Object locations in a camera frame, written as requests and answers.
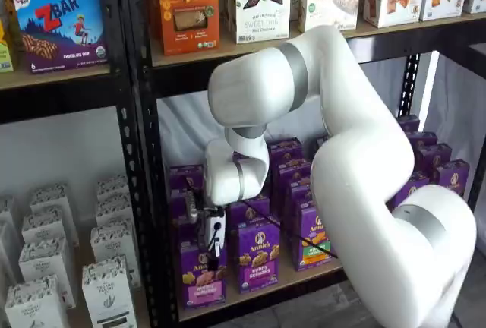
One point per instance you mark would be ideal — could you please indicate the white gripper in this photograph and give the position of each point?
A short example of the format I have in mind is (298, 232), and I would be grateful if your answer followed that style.
(218, 237)

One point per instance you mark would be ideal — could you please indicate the purple box pink patch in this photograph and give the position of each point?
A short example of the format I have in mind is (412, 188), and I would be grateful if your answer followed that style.
(205, 286)

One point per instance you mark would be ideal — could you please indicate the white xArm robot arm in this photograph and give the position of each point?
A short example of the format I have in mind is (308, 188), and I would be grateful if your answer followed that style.
(360, 153)

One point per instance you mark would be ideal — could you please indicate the purple Bunny Grahams box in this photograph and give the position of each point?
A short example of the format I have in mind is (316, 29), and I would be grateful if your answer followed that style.
(260, 267)

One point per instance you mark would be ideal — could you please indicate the purple box green patch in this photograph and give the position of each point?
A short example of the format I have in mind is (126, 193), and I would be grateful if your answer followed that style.
(303, 229)

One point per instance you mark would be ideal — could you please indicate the white Organic Pantry box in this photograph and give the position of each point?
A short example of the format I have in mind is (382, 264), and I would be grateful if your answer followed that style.
(5, 208)
(108, 294)
(45, 225)
(114, 240)
(114, 210)
(112, 185)
(49, 195)
(34, 305)
(43, 263)

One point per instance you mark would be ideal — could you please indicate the black metal shelf rack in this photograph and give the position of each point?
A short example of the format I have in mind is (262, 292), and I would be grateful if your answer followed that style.
(57, 100)
(182, 81)

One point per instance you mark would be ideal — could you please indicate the white Sweet Thins box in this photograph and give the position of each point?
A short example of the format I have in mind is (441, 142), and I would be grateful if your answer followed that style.
(262, 20)

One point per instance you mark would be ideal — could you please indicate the orange snack box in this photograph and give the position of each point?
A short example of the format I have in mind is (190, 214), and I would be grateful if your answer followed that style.
(188, 9)

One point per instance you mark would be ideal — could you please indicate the blue Zbar box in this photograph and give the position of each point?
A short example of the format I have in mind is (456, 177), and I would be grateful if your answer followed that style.
(60, 28)

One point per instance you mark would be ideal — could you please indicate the yellow green snack box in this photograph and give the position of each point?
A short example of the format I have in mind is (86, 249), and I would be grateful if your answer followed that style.
(5, 51)

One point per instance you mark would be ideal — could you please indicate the white backdrop sheet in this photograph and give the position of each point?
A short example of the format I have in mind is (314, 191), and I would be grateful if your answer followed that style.
(182, 134)

